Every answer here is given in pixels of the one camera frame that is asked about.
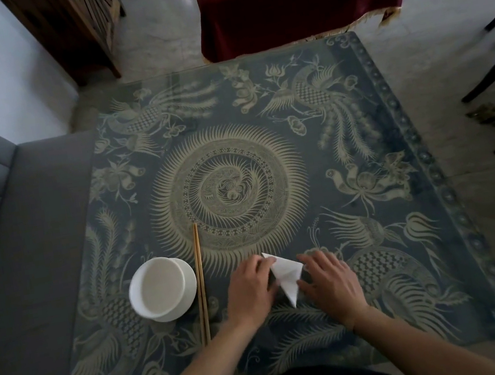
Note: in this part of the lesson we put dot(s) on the person's right thumb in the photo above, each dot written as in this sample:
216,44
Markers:
305,288

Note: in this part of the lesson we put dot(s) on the person's right hand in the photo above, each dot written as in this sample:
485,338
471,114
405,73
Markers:
334,290

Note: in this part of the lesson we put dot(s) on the dark wooden cabinet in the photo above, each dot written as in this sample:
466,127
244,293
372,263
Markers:
77,29

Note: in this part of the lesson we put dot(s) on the person's left thumb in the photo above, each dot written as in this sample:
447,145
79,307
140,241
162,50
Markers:
273,285

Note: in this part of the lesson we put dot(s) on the white paper napkin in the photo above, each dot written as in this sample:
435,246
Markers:
289,276

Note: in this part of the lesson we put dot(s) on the blue patterned tablecloth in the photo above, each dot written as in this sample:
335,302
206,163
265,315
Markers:
270,153

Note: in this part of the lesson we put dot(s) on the white bowl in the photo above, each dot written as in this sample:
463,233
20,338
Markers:
158,287

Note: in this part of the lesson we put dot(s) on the grey sofa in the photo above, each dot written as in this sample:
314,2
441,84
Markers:
18,277

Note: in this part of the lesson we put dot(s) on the person's left hand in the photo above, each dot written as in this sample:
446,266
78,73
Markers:
248,295

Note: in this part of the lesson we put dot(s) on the small brass object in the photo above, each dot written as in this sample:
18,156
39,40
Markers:
485,114

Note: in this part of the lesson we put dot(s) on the white saucer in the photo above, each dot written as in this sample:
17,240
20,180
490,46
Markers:
192,292

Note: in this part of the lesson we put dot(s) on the wooden chopstick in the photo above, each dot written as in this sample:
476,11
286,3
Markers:
202,285
198,295

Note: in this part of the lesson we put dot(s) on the person's right forearm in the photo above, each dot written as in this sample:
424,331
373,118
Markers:
414,350

